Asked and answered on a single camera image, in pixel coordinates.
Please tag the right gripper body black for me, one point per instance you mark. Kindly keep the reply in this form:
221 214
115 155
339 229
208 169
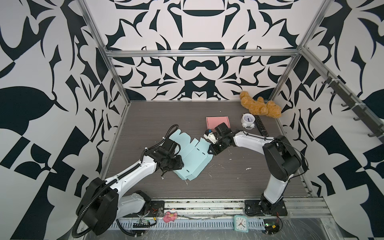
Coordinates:
219 146

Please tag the small circuit board left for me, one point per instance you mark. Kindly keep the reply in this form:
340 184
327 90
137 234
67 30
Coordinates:
144 224

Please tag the small circuit board right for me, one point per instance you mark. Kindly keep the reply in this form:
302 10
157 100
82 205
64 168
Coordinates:
272 227

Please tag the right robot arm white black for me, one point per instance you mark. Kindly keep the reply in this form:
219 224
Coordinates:
281 157

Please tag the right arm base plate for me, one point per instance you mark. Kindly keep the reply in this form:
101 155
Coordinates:
264 208

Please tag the brown teddy bear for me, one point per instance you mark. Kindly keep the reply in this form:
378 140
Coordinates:
259 107

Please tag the pink paper box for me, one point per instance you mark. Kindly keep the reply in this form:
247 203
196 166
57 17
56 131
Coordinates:
213 122

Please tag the light blue paper box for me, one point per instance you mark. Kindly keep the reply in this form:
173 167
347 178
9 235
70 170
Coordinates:
194 155

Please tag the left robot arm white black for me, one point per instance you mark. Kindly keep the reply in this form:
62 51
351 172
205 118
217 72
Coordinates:
102 204

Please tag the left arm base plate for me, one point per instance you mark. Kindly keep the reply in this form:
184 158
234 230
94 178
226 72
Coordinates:
149 209

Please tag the pink small toy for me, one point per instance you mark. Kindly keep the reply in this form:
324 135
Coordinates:
170 217

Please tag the white alarm clock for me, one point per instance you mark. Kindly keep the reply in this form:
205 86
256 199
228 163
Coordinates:
248 121

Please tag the small circuit board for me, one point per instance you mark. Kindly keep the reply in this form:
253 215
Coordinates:
144 224
272 227

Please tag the teal square clock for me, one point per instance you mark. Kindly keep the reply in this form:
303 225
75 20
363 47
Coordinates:
241 224

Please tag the black remote control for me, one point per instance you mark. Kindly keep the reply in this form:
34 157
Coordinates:
260 126

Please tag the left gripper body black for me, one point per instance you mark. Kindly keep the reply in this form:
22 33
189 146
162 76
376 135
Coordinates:
174 163

